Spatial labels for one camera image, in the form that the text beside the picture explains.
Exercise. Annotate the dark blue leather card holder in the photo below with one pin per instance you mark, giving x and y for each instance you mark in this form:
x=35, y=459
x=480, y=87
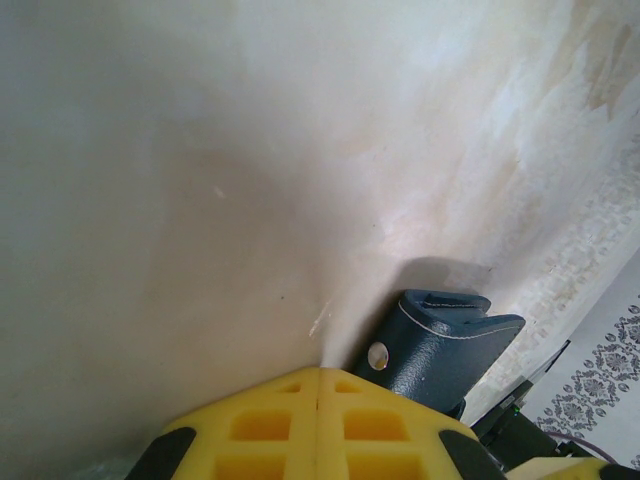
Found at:
x=425, y=360

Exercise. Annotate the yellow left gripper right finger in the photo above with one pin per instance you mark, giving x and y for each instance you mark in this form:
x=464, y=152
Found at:
x=380, y=405

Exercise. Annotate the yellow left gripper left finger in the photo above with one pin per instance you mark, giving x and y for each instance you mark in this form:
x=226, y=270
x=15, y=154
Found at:
x=265, y=400

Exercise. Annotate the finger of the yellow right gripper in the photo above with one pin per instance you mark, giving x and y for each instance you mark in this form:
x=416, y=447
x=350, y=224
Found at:
x=560, y=470

